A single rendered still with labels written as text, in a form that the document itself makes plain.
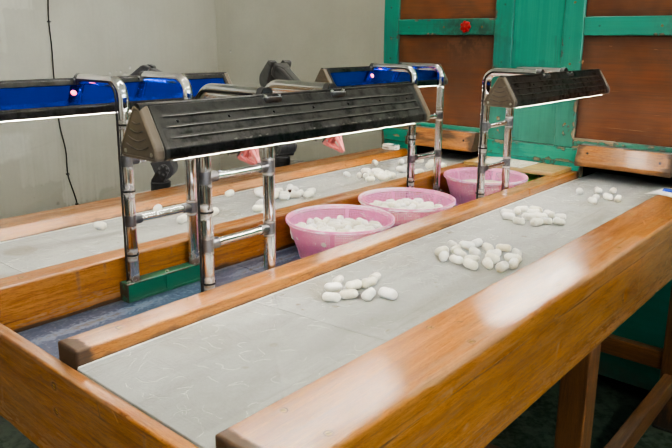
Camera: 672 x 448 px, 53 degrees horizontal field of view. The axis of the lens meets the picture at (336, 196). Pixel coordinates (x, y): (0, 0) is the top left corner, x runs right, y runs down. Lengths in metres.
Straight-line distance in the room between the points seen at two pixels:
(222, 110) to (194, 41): 3.49
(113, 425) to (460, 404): 0.47
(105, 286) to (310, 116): 0.58
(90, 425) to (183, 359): 0.15
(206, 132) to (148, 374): 0.34
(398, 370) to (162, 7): 3.57
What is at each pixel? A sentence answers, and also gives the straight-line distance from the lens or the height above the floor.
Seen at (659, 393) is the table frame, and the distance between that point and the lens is 2.26.
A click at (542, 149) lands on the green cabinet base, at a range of 2.46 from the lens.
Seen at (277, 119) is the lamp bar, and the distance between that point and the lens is 1.01.
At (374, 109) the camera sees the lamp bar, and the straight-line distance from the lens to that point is 1.19.
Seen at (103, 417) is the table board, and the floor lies 0.72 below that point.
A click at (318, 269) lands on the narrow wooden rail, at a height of 0.76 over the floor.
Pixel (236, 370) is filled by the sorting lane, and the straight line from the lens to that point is 0.98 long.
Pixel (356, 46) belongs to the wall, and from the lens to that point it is 3.86.
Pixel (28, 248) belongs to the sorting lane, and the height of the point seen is 0.74.
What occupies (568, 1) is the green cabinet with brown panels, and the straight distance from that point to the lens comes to 2.42.
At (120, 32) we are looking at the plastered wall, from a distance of 4.08.
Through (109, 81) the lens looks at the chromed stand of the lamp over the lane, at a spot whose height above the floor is 1.11.
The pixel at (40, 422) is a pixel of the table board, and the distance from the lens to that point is 1.15.
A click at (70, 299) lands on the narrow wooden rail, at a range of 1.39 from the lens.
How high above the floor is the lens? 1.19
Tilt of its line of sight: 13 degrees down
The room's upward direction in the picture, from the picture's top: straight up
